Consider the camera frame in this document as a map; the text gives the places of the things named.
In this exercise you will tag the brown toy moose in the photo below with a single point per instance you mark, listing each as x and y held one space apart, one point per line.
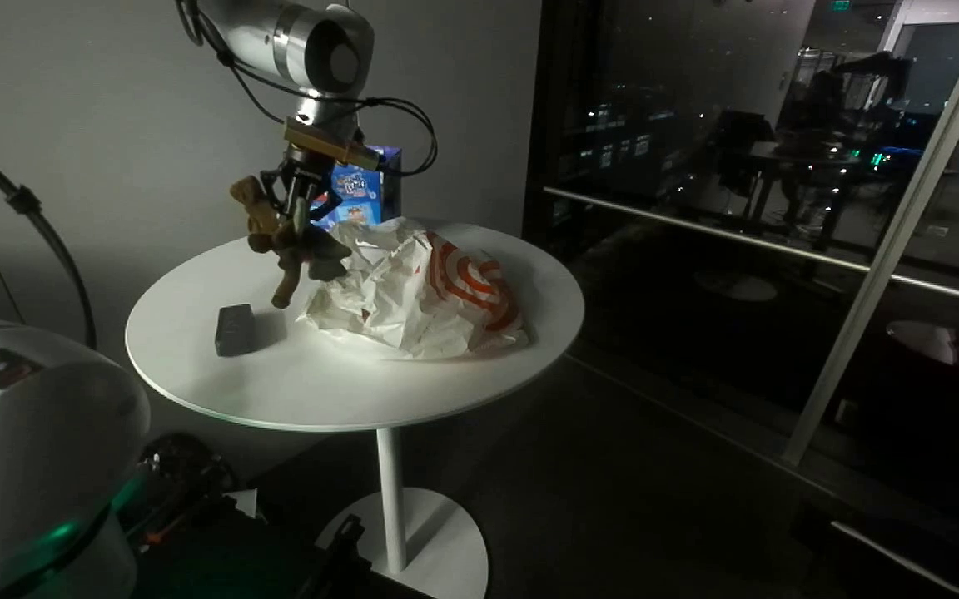
290 270

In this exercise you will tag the blue snack variety box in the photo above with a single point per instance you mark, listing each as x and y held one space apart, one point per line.
366 186

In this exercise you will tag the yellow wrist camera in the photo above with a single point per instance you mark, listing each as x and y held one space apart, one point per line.
323 139

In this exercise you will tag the white table pedestal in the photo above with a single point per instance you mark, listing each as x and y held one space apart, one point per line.
391 511

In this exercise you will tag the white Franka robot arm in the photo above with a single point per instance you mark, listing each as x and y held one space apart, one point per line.
15 445

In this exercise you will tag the white horizontal window rail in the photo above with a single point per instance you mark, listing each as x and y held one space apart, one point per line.
723 234

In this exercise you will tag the black eraser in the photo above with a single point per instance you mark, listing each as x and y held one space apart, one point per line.
237 330

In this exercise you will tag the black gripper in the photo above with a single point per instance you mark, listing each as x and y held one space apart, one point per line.
303 173

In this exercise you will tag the white window post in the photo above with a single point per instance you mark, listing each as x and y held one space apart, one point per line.
891 234

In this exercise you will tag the black floor equipment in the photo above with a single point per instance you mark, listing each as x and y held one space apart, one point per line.
202 520

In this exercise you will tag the white plastic bag red logo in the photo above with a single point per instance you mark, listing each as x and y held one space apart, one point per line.
424 293

